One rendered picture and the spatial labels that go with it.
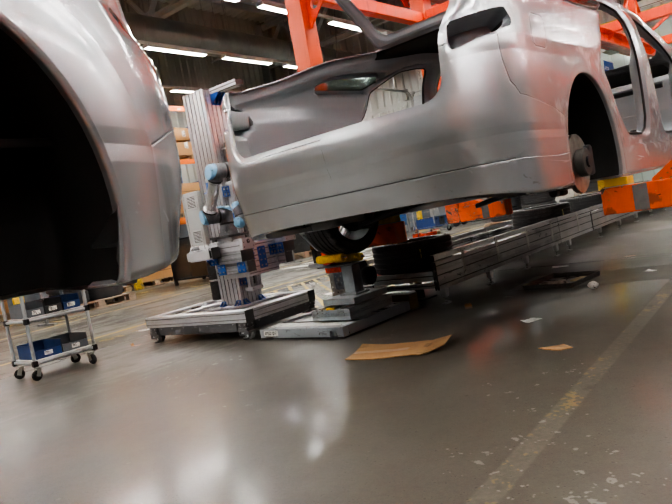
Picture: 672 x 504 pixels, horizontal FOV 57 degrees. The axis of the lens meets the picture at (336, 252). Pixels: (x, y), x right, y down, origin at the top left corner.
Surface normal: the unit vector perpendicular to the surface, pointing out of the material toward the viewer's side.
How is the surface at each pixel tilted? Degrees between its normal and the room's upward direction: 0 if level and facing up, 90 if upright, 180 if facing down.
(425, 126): 98
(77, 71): 89
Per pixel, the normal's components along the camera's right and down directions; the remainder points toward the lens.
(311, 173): -0.56, 0.45
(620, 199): -0.64, 0.16
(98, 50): 0.90, -0.22
